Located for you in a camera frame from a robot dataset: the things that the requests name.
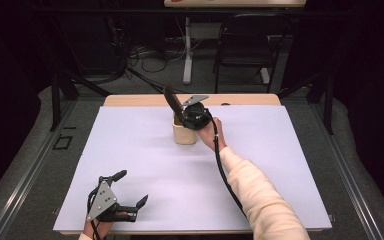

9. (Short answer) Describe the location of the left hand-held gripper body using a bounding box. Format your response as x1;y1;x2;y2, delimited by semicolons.
85;175;138;224

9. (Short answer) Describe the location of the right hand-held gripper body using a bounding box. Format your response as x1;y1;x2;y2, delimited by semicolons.
179;94;213;131

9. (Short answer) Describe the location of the person's right hand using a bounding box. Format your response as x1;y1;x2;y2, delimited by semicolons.
195;116;228;153

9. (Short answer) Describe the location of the person's left hand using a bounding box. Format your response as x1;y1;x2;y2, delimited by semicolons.
83;211;128;240

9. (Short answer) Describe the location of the white table cover sheet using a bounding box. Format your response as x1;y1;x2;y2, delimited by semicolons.
53;105;333;233

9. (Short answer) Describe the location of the white desk leg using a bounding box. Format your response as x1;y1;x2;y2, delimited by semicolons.
182;16;195;86
259;66;271;85

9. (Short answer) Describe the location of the black tape square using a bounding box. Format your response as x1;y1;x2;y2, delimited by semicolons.
52;134;74;151

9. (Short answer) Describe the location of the black folding chair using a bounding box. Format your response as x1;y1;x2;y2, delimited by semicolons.
213;13;293;95

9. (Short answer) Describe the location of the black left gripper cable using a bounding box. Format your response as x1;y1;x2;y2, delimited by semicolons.
86;188;103;240

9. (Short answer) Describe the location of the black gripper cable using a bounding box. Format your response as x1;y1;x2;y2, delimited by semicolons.
86;188;103;240
205;110;248;220

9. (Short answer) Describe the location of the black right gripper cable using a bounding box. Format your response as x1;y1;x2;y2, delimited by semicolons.
205;110;248;220

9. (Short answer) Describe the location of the bundle of floor cables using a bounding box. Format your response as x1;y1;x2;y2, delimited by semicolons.
113;31;188;75

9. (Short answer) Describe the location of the black metal frame stand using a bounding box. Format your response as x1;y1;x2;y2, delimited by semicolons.
49;70;113;133
277;70;335;136

